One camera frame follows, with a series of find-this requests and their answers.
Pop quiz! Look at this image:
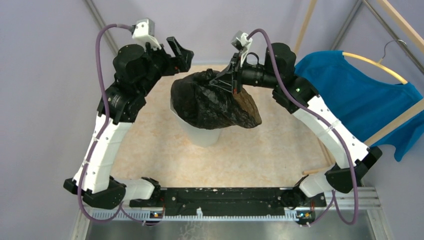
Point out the wooden clothes rack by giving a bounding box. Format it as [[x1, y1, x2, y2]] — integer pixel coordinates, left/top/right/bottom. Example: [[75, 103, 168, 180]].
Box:
[[288, 0, 424, 176]]

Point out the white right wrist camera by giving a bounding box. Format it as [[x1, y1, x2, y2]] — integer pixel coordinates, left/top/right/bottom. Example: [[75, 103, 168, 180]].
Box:
[[231, 30, 253, 67]]

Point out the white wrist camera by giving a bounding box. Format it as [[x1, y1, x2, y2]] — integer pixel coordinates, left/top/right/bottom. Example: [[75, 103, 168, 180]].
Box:
[[231, 30, 253, 67], [132, 18, 162, 51]]

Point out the white slotted cable duct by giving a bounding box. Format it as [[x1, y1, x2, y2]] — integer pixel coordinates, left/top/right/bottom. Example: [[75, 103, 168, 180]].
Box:
[[91, 208, 299, 222]]

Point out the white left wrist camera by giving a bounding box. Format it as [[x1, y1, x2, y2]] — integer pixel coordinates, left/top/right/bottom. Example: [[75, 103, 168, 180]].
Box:
[[132, 18, 162, 51]]

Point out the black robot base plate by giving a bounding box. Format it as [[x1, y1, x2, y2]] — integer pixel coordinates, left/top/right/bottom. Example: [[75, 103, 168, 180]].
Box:
[[129, 187, 327, 217]]

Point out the blue t-shirt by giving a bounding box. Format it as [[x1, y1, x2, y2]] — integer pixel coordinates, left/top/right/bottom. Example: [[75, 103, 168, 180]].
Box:
[[295, 50, 423, 142]]

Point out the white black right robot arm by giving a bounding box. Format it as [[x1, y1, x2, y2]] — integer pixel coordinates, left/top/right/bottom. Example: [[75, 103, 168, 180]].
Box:
[[210, 42, 382, 207]]

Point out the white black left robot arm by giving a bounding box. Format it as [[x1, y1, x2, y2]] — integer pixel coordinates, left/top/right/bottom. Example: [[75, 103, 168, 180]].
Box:
[[63, 36, 194, 210]]

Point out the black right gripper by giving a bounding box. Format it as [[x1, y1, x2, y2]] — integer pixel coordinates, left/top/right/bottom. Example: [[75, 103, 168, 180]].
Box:
[[209, 51, 280, 96]]

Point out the black plastic trash bag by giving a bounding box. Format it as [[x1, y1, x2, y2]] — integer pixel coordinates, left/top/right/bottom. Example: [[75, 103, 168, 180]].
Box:
[[170, 68, 262, 130]]

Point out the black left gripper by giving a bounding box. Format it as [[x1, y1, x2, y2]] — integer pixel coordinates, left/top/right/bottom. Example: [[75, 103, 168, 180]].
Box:
[[137, 35, 194, 97]]

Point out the wooden clothes hanger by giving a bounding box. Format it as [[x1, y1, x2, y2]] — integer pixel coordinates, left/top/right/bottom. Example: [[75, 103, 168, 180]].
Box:
[[342, 39, 408, 85]]

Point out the white translucent trash bin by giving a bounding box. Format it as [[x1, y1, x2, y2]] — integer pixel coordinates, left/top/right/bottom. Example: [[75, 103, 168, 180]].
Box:
[[170, 101, 222, 148]]

